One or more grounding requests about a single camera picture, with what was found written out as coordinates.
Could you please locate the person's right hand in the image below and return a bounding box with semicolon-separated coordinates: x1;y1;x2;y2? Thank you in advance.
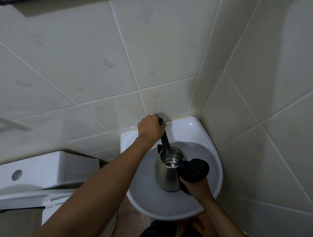
179;176;214;200

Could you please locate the person's left hand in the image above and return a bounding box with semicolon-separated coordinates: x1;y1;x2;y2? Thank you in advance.
137;114;167;147

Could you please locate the black faucet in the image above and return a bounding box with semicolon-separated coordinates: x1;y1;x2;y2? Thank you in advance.
157;118;171;153

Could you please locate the steel electric kettle black lid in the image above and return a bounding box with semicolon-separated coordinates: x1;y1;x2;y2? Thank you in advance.
154;144;210;196

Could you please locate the white wash basin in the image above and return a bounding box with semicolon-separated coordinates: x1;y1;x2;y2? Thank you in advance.
120;116;223;221

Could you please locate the person's right forearm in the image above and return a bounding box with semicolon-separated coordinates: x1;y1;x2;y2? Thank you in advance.
201;193;247;237

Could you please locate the person's left forearm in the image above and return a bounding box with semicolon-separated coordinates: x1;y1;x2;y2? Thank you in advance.
34;136;152;237

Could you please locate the person's right leg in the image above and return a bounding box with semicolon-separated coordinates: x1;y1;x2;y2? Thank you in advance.
181;221;203;237

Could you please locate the person's leg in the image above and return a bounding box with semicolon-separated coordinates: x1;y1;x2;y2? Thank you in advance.
181;221;203;237
142;219;178;237

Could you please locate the person's left leg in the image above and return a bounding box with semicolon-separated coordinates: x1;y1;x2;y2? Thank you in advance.
142;219;178;237

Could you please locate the white toilet tank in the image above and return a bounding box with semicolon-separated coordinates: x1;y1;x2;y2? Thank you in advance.
0;151;100;193

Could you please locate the white toilet seat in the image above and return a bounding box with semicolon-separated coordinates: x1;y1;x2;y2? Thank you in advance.
0;189;79;228

